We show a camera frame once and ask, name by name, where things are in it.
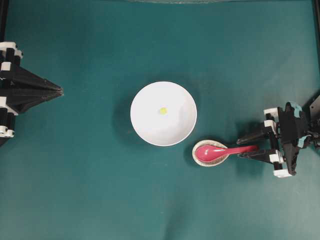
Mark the black table frame rail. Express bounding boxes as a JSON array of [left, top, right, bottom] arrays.
[[0, 0, 9, 42]]

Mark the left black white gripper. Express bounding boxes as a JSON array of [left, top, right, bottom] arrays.
[[0, 41, 63, 138]]

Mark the pink plastic spoon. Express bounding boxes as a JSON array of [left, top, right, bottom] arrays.
[[195, 144, 259, 163]]

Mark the yellow hexagonal prism block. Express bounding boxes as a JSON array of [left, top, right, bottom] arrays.
[[159, 107, 168, 115]]

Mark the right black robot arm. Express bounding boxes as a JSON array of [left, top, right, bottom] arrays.
[[236, 97, 320, 178]]

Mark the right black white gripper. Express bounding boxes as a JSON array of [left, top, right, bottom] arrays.
[[236, 101, 312, 178]]

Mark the beige speckled spoon rest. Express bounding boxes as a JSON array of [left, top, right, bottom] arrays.
[[192, 139, 228, 167]]

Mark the white round bowl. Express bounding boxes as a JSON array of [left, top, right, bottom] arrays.
[[130, 81, 198, 147]]

